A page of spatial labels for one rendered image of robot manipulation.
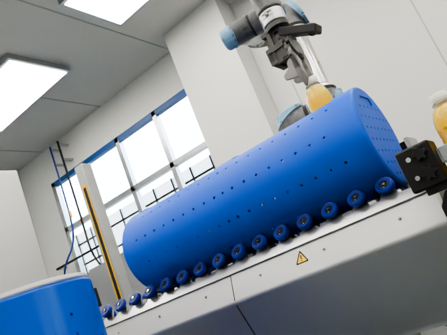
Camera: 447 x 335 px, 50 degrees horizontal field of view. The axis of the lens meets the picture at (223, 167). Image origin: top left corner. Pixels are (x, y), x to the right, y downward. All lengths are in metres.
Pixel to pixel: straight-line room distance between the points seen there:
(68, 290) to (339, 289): 0.63
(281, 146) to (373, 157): 0.24
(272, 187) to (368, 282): 0.33
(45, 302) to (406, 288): 0.79
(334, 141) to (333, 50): 3.15
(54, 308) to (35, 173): 5.72
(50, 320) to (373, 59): 3.52
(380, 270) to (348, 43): 3.25
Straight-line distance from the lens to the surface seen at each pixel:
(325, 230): 1.22
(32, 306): 1.09
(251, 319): 1.36
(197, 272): 1.44
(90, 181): 2.41
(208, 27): 4.61
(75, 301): 1.12
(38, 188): 6.73
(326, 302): 1.26
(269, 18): 1.43
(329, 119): 1.20
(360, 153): 1.16
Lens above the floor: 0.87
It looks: 14 degrees up
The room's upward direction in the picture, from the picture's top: 22 degrees counter-clockwise
